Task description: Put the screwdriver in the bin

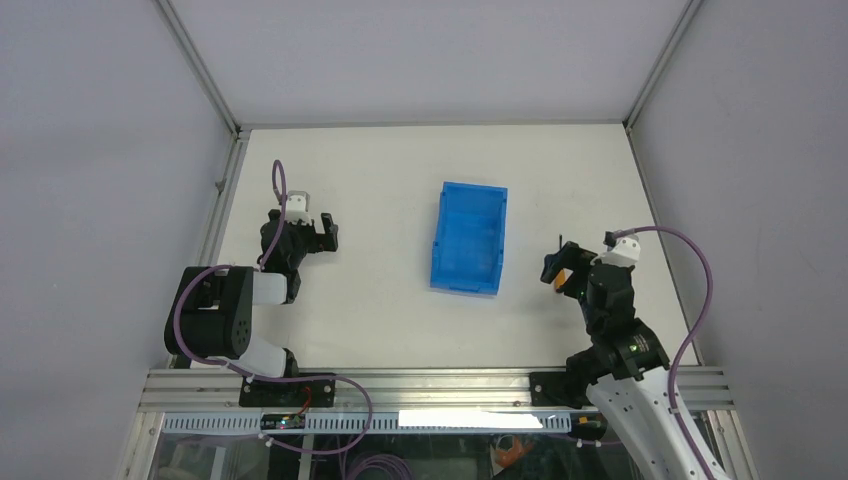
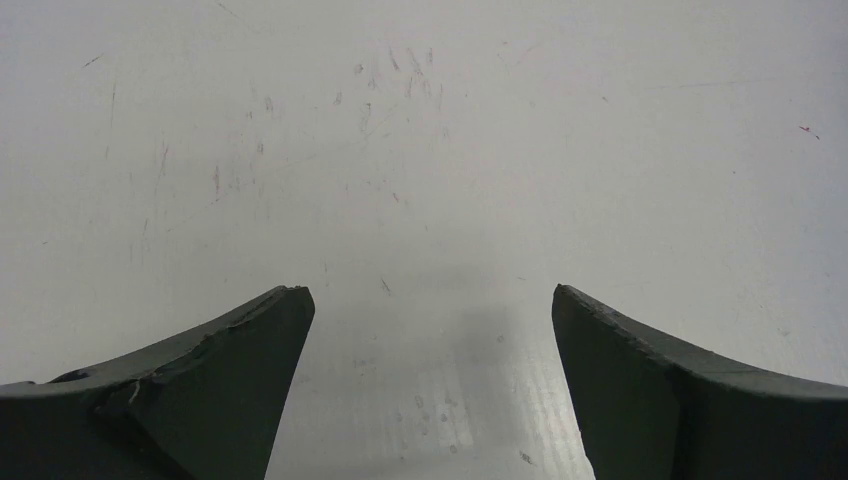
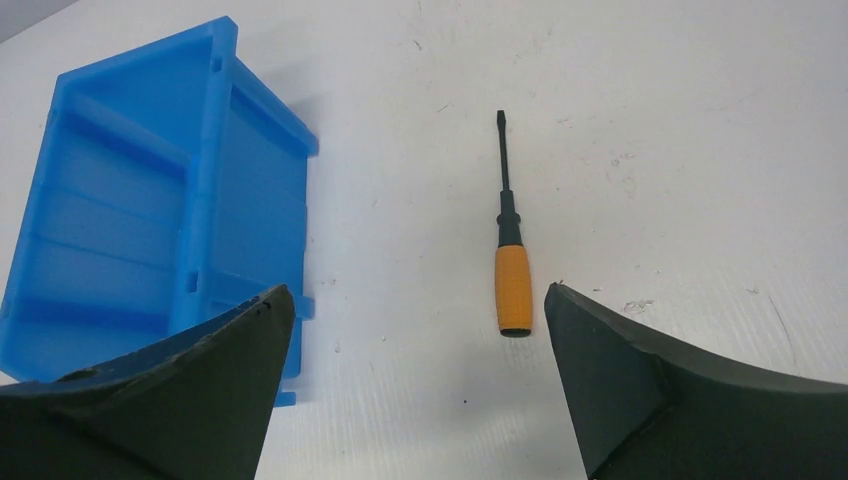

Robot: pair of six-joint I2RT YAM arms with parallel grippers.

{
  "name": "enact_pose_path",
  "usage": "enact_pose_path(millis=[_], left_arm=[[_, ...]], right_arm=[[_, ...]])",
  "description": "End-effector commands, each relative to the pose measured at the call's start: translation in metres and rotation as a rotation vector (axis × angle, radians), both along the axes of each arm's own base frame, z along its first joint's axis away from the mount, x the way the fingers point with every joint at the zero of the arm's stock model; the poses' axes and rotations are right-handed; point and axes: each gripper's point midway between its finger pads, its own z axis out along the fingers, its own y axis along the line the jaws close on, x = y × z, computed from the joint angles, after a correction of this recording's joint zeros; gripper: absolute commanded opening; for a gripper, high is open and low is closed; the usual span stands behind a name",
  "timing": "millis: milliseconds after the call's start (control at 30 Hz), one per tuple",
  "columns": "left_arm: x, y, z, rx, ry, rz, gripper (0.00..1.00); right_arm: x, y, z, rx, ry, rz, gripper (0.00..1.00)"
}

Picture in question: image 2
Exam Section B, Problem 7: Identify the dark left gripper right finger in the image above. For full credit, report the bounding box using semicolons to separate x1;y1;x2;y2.
552;285;847;479

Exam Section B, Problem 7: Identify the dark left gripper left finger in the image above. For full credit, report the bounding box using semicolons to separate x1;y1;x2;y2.
1;286;315;479

